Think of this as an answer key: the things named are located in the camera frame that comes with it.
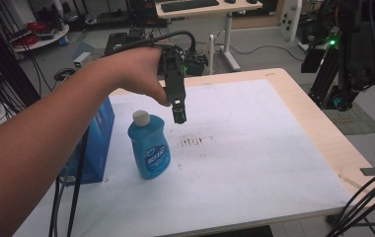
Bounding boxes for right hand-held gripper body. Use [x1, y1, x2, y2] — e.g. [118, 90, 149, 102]
[301, 0, 375, 113]

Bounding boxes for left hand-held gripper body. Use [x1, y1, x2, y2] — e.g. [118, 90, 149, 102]
[157, 48, 209, 109]

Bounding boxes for blue bottle with white cap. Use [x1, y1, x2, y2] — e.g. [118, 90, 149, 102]
[127, 110, 172, 181]

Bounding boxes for person's left hand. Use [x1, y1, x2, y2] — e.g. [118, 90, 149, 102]
[105, 45, 174, 108]

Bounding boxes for white table mat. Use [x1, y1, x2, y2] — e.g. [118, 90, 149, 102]
[12, 78, 353, 237]

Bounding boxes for dark floor mat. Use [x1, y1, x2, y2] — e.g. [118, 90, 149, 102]
[323, 102, 375, 136]

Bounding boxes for black equipment box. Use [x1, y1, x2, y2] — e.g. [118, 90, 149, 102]
[104, 32, 130, 56]

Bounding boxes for white panel with holes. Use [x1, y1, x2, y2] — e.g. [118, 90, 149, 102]
[279, 0, 304, 42]

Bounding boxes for black keyboard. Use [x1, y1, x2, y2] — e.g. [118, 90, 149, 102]
[160, 0, 220, 14]

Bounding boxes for wooden desk with white legs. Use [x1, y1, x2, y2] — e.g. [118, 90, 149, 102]
[155, 0, 264, 73]

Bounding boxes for blue cardboard box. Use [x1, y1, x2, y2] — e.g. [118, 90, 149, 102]
[59, 96, 115, 186]

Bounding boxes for small white box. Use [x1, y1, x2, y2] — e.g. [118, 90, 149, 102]
[73, 51, 93, 69]

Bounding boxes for round white table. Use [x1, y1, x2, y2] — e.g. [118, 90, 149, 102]
[12, 23, 71, 53]

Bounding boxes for black metal stand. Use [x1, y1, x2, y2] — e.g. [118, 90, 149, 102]
[0, 4, 42, 112]

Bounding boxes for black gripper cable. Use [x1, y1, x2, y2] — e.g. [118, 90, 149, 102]
[104, 30, 198, 57]

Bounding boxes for black floor cable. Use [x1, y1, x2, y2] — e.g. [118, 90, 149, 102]
[229, 43, 306, 63]

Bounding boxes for black hanging cables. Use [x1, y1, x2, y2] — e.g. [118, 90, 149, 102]
[48, 127, 90, 237]

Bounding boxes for black cable bundle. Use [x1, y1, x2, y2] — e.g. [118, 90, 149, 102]
[326, 160, 375, 237]

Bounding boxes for red cable coil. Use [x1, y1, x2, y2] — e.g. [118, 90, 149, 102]
[12, 21, 49, 49]

